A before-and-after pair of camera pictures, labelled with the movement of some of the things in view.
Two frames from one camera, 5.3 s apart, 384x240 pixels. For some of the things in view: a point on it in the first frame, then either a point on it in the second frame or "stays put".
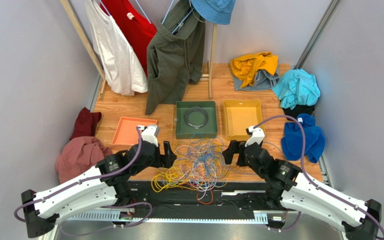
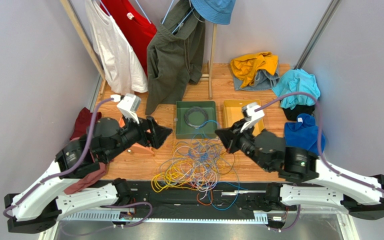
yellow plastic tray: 239,115 stays put
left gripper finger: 167,159 → 159,135
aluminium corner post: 317,33 stays put
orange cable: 206,203 stays put
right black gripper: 239,154 → 235,140
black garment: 297,110 stays put
